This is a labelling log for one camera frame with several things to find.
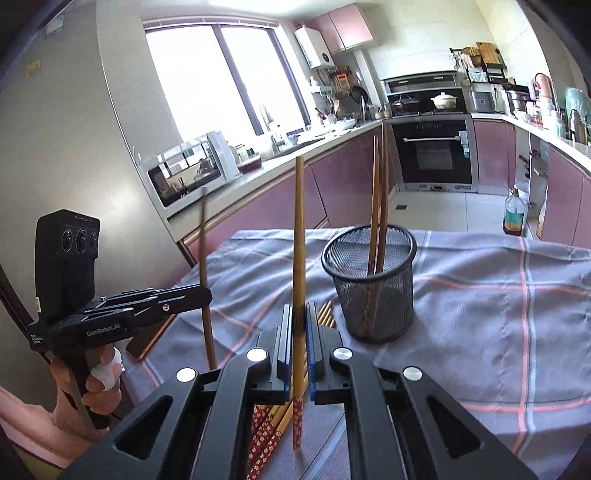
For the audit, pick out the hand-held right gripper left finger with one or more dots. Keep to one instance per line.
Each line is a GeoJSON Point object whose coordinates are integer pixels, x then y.
{"type": "Point", "coordinates": [287, 344]}

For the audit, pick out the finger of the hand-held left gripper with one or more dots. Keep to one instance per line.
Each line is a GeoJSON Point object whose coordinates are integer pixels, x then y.
{"type": "Point", "coordinates": [134, 294]}
{"type": "Point", "coordinates": [198, 296]}

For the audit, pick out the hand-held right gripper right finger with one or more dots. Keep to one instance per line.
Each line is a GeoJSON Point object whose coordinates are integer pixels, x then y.
{"type": "Point", "coordinates": [310, 344]}

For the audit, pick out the black mesh holder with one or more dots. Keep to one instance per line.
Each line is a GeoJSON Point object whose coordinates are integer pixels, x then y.
{"type": "Point", "coordinates": [392, 295]}

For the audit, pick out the bunch of chopsticks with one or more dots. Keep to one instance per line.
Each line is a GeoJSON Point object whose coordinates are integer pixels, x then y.
{"type": "Point", "coordinates": [263, 443]}

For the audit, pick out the person's left forearm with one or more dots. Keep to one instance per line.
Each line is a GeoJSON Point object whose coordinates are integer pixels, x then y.
{"type": "Point", "coordinates": [37, 434]}

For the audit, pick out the person's left hand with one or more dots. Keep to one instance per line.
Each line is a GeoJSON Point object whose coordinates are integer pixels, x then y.
{"type": "Point", "coordinates": [104, 392]}

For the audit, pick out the silver microwave oven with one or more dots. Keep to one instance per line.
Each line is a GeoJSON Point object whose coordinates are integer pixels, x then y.
{"type": "Point", "coordinates": [184, 177]}

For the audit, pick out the pink lower cabinets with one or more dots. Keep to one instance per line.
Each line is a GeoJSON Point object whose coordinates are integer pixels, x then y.
{"type": "Point", "coordinates": [568, 194]}
{"type": "Point", "coordinates": [277, 203]}

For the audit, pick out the grey plaid tablecloth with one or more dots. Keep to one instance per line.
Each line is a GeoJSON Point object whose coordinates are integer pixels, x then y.
{"type": "Point", "coordinates": [461, 323]}

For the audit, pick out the sink faucet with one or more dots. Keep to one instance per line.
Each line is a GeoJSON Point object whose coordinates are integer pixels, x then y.
{"type": "Point", "coordinates": [268, 122]}

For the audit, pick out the kitchen window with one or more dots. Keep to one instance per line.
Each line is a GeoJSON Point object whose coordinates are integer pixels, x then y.
{"type": "Point", "coordinates": [194, 78]}

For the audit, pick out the built-in black oven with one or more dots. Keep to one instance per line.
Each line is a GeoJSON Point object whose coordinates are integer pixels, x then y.
{"type": "Point", "coordinates": [431, 152]}

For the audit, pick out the cooking oil bottle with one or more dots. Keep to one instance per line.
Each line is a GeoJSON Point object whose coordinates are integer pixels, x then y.
{"type": "Point", "coordinates": [515, 214]}

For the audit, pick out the black cooking pot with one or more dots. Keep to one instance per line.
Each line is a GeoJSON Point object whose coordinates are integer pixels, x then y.
{"type": "Point", "coordinates": [405, 104]}

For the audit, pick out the white water heater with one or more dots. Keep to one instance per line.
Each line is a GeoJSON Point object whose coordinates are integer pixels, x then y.
{"type": "Point", "coordinates": [314, 46]}

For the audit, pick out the white casserole pot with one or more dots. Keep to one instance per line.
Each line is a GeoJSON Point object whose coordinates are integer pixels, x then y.
{"type": "Point", "coordinates": [444, 101]}

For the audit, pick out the range hood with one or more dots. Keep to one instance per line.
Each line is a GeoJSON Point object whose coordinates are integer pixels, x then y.
{"type": "Point", "coordinates": [422, 81]}

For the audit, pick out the black storage rack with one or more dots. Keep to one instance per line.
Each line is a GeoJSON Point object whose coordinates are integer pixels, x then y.
{"type": "Point", "coordinates": [485, 60]}

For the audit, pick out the steel thermos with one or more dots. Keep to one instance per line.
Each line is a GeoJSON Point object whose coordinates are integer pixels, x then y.
{"type": "Point", "coordinates": [578, 127]}

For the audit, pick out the pink kettle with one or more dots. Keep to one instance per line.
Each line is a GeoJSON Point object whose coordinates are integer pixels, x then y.
{"type": "Point", "coordinates": [542, 87]}

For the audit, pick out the pale green large container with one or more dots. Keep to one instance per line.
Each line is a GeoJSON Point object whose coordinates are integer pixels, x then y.
{"type": "Point", "coordinates": [579, 99]}

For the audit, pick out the pink wall cabinet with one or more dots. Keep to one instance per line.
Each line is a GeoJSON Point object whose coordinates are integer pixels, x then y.
{"type": "Point", "coordinates": [341, 30]}

